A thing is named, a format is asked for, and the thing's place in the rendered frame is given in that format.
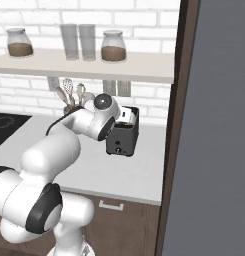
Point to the glass jar with brown contents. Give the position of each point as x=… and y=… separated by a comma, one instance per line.
x=113, y=50
x=19, y=45

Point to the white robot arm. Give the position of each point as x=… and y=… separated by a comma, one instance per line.
x=47, y=156

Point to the grey fridge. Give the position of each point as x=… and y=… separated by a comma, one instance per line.
x=214, y=133

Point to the brown drawer front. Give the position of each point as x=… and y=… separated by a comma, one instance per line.
x=127, y=230

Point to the pale wooden spoon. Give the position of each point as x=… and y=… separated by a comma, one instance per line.
x=80, y=90

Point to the pale spatula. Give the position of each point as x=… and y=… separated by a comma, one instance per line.
x=61, y=94

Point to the pale wall shelf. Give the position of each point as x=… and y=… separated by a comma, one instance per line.
x=94, y=66

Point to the dark grey toaster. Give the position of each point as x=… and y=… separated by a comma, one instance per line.
x=123, y=140

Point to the black hob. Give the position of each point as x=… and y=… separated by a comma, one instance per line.
x=7, y=128

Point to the dark brown side panel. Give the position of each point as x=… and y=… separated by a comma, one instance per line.
x=180, y=100

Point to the dark utensil pot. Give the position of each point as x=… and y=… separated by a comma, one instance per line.
x=70, y=109

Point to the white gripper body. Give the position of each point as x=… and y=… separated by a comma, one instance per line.
x=128, y=116

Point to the grey wall switch plate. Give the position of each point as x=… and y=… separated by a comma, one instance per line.
x=124, y=88
x=109, y=87

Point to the pale round ladle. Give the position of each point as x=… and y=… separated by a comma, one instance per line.
x=89, y=97

